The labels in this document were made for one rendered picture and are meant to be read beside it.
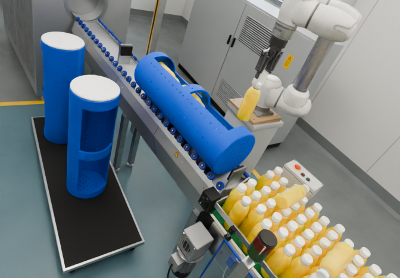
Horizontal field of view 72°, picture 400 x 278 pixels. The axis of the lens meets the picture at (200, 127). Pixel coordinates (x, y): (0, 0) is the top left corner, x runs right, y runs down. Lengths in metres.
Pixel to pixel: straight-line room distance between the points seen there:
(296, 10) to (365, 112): 2.97
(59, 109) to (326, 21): 1.95
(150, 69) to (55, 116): 1.01
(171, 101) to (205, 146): 0.36
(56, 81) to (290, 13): 1.68
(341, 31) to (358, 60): 2.90
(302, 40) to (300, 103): 1.15
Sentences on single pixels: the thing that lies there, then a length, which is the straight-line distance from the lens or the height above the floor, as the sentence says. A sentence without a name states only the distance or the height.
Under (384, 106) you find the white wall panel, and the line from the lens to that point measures 3.96.
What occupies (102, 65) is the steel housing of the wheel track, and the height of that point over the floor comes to 0.87.
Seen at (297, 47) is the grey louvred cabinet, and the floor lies 1.31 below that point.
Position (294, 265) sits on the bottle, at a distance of 1.24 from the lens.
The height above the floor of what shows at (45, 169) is 0.15.
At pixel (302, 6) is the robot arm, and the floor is 1.84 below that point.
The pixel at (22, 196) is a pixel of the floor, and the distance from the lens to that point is 2.50.
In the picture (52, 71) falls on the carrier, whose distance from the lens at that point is 2.25.
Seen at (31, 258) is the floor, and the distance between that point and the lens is 2.21.
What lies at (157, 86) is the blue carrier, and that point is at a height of 1.14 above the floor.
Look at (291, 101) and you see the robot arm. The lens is 1.93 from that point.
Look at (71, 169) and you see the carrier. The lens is 2.08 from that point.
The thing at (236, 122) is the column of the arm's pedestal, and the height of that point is 0.91.
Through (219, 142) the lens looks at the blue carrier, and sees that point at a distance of 1.33.
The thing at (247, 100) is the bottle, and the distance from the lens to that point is 1.33.
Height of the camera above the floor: 1.95
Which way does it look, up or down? 35 degrees down
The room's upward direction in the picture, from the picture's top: 21 degrees clockwise
